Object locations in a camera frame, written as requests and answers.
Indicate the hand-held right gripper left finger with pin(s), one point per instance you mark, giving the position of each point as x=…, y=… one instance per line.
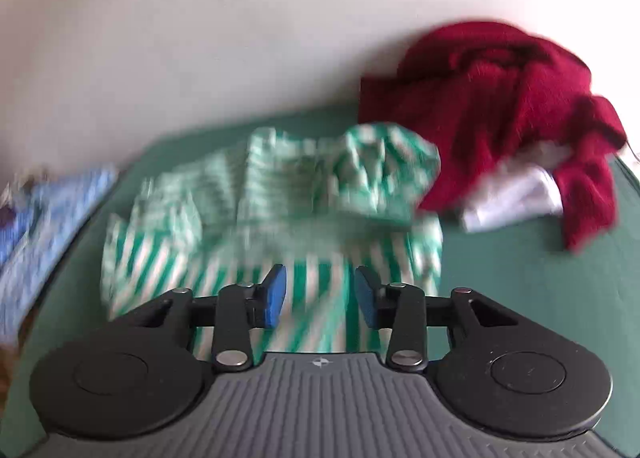
x=275, y=300

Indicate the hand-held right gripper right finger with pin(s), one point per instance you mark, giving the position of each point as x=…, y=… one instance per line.
x=365, y=303

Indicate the green white striped sweater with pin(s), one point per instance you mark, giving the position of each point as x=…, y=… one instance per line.
x=280, y=188

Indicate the green tablecloth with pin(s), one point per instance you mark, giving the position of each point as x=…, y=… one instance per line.
x=525, y=273

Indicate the white garment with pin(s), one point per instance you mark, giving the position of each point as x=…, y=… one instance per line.
x=515, y=198

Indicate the dark red knit sweater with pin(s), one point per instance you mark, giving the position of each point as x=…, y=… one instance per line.
x=490, y=112

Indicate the blue white patterned cloth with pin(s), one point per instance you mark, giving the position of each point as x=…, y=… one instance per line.
x=45, y=238

